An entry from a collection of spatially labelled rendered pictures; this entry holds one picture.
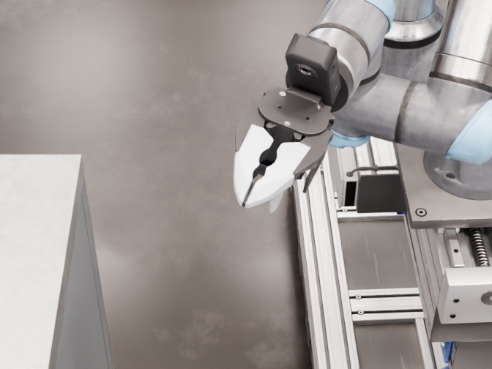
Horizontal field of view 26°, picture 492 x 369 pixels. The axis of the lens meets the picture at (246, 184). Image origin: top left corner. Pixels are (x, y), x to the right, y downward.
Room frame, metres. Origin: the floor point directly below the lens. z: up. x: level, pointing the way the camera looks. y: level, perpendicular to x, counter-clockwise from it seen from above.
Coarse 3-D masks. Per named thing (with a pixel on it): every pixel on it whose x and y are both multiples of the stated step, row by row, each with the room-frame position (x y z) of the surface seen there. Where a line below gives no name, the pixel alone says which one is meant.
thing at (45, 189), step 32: (0, 160) 1.16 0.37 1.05; (32, 160) 1.16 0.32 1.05; (64, 160) 1.16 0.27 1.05; (0, 192) 1.09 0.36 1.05; (32, 192) 1.09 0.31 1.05; (64, 192) 1.09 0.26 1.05; (0, 224) 1.03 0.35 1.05; (32, 224) 1.03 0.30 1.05; (64, 224) 1.03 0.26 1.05; (0, 256) 0.97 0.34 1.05; (32, 256) 0.97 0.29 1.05; (64, 256) 0.97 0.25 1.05; (0, 288) 0.91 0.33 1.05; (32, 288) 0.91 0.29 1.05; (64, 288) 0.93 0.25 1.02; (0, 320) 0.86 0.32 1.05; (32, 320) 0.86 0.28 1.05; (0, 352) 0.80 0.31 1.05; (32, 352) 0.80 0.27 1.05
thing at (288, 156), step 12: (288, 144) 0.75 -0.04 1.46; (300, 144) 0.75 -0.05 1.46; (276, 156) 0.74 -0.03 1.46; (288, 156) 0.74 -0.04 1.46; (300, 156) 0.74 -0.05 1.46; (276, 168) 0.72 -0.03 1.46; (288, 168) 0.72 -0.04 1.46; (264, 180) 0.70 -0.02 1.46; (276, 180) 0.70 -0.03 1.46; (288, 180) 0.71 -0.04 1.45; (252, 192) 0.69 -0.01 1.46; (264, 192) 0.69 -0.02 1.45; (276, 192) 0.70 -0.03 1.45; (252, 204) 0.68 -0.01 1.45; (276, 204) 0.72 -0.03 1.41
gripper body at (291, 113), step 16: (288, 80) 0.88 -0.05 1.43; (272, 96) 0.81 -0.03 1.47; (288, 96) 0.81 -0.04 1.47; (304, 96) 0.82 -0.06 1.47; (320, 96) 0.82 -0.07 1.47; (272, 112) 0.79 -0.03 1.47; (288, 112) 0.79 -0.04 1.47; (304, 112) 0.79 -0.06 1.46; (320, 112) 0.80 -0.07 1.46; (272, 128) 0.77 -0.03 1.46; (288, 128) 0.77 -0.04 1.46; (304, 128) 0.77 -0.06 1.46; (320, 128) 0.77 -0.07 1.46; (272, 144) 0.78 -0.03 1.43; (272, 160) 0.78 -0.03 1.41; (304, 192) 0.76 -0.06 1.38
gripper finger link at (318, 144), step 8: (304, 136) 0.77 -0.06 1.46; (312, 136) 0.77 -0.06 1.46; (320, 136) 0.77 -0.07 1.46; (328, 136) 0.77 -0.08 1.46; (312, 144) 0.75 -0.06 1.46; (320, 144) 0.76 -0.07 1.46; (312, 152) 0.74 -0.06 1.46; (320, 152) 0.74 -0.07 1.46; (304, 160) 0.73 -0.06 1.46; (312, 160) 0.73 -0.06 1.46; (320, 160) 0.74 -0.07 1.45; (296, 168) 0.72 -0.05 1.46; (304, 168) 0.72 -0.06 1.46; (312, 168) 0.73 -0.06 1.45; (296, 176) 0.72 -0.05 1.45
